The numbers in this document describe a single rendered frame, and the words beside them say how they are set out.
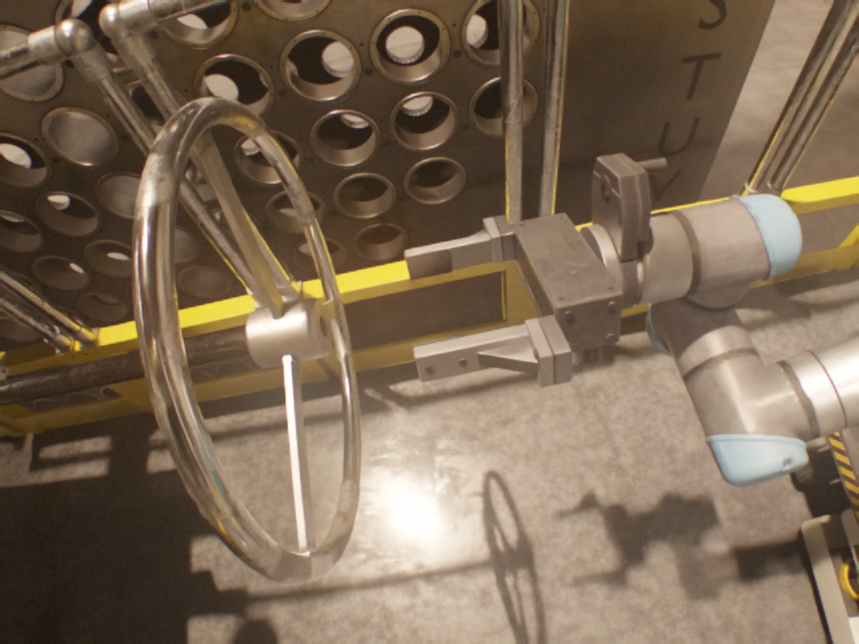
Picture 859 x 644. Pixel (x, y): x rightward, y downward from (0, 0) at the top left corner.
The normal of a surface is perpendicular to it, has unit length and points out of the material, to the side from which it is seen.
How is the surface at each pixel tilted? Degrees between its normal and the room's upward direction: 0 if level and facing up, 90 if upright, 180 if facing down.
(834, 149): 0
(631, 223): 70
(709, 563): 0
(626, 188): 47
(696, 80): 90
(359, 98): 90
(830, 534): 0
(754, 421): 22
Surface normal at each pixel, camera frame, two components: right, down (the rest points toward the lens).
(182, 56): 0.16, 0.82
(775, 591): -0.12, -0.53
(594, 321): 0.11, 0.59
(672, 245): -0.04, -0.11
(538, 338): -0.17, -0.78
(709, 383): -0.87, -0.16
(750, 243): 0.00, 0.12
